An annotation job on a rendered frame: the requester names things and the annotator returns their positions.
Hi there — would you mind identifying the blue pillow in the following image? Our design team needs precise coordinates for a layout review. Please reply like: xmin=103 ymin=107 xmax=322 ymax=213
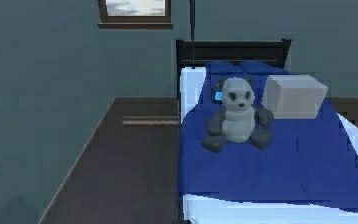
xmin=239 ymin=61 xmax=290 ymax=77
xmin=206 ymin=61 xmax=244 ymax=76

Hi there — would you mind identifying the blue bed with dark headboard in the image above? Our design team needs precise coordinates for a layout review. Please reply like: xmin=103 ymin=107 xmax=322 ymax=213
xmin=175 ymin=38 xmax=358 ymax=224

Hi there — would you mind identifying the brown framed window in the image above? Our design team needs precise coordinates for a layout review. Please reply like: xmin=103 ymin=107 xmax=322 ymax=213
xmin=97 ymin=0 xmax=174 ymax=30

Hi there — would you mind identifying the grey and white panda teddy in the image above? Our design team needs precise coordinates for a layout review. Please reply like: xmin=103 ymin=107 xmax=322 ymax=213
xmin=201 ymin=76 xmax=275 ymax=154

